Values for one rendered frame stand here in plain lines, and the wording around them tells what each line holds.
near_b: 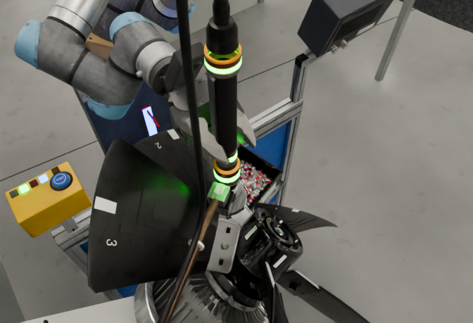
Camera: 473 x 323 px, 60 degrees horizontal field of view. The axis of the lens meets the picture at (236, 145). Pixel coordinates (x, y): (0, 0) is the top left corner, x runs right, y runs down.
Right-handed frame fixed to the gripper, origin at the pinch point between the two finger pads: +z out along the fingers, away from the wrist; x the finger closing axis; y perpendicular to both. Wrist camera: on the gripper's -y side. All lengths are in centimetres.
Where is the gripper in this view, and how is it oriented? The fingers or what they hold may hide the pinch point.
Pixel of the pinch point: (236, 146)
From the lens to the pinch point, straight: 58.6
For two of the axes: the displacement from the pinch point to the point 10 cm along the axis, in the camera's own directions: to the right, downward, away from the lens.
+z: 5.8, 6.6, -4.7
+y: 0.0, 5.8, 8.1
